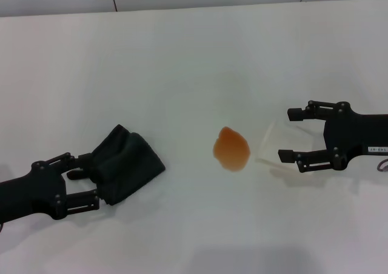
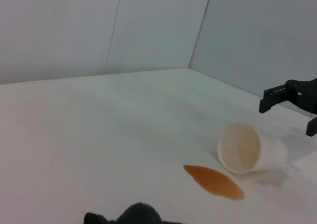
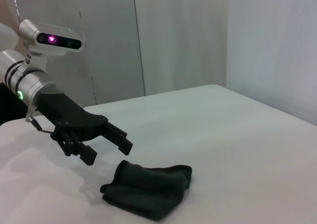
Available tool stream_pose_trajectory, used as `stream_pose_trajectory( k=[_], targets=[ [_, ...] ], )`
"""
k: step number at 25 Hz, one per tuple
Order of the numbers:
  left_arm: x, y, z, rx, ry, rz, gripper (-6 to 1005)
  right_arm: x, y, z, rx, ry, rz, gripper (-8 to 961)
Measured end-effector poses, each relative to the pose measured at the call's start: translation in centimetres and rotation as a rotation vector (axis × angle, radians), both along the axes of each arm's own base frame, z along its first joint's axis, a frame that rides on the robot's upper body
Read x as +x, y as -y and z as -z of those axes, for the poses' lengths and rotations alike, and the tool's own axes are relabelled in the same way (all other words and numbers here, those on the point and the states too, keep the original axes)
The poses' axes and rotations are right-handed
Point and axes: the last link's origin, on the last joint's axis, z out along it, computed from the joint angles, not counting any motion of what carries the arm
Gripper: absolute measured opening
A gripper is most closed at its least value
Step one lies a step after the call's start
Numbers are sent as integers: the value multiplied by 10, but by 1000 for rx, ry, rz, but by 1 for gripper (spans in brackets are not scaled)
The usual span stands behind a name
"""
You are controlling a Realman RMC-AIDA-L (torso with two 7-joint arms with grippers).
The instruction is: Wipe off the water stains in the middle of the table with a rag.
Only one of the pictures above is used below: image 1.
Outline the orange-brown liquid stain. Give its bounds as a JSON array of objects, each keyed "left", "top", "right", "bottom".
[{"left": 212, "top": 126, "right": 252, "bottom": 173}]

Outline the dark rag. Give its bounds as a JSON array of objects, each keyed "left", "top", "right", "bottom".
[{"left": 66, "top": 124, "right": 167, "bottom": 208}]

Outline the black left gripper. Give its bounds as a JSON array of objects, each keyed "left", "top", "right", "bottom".
[{"left": 0, "top": 153, "right": 101, "bottom": 230}]

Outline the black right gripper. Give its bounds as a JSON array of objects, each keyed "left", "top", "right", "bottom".
[{"left": 278, "top": 99, "right": 388, "bottom": 174}]

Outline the clear plastic cup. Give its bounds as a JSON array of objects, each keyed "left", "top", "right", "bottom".
[{"left": 254, "top": 121, "right": 328, "bottom": 178}]

